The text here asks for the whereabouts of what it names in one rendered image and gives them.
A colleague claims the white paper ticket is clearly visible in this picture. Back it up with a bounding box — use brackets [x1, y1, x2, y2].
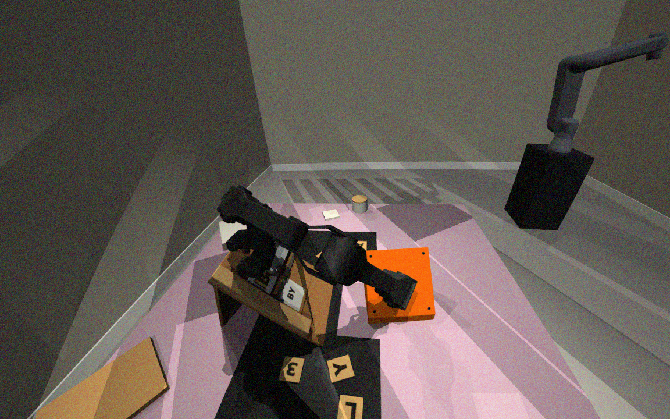
[279, 278, 305, 311]

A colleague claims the cream flat rectangular card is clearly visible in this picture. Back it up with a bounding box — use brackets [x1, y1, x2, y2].
[323, 209, 340, 221]

